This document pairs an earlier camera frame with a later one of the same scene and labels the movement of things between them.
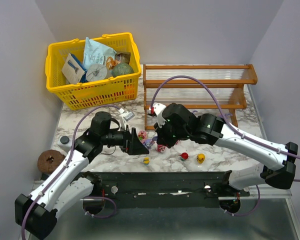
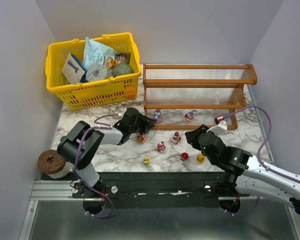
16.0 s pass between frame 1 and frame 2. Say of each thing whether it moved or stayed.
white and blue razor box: stayed
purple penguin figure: moved
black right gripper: moved
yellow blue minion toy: stayed
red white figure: stayed
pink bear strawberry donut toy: stayed
